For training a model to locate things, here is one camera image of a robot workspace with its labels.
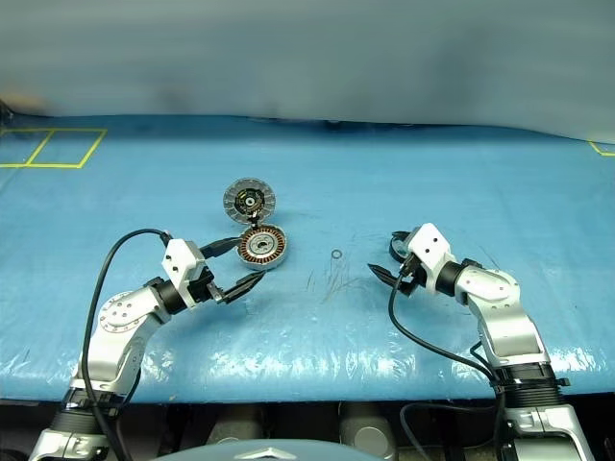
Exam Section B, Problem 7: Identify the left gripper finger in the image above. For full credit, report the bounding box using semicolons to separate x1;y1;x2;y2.
221;269;269;304
199;236;242;259

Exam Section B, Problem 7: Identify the grey robot torso with emblem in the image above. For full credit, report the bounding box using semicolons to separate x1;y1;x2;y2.
165;437;350;461

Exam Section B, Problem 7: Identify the round silver metal disc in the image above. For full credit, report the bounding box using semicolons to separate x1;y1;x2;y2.
222;176;280;226

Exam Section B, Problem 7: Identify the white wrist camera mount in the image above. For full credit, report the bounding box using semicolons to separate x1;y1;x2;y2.
406;223;457;294
161;238;208;308

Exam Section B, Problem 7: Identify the motor stator with copper windings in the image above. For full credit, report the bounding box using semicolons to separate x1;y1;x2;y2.
236;225;288;272

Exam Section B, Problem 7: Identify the grey rounded shape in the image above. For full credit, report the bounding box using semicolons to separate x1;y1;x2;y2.
208;405;264;447
337;401;398;458

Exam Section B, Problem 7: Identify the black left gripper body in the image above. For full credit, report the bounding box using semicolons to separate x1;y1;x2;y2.
186;245;228;306

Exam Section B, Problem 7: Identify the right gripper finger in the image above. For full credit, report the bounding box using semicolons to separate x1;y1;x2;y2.
386;230;413;265
366;261;403;288

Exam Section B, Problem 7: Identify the blue plastic table cover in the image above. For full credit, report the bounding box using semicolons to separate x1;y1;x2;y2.
0;112;615;405

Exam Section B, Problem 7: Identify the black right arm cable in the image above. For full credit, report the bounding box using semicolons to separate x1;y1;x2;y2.
388;261;510;461

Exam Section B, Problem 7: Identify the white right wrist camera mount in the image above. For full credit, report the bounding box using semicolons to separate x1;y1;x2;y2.
406;223;457;294

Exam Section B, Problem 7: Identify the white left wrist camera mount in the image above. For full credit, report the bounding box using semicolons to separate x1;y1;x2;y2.
161;238;208;308

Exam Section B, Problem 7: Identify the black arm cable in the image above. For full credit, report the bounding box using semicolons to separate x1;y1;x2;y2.
80;229;175;461
388;261;510;461

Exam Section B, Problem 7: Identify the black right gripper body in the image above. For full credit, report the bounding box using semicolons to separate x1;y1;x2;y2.
397;254;427;297

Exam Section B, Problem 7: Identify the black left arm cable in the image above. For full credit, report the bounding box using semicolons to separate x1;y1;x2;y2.
80;229;175;461

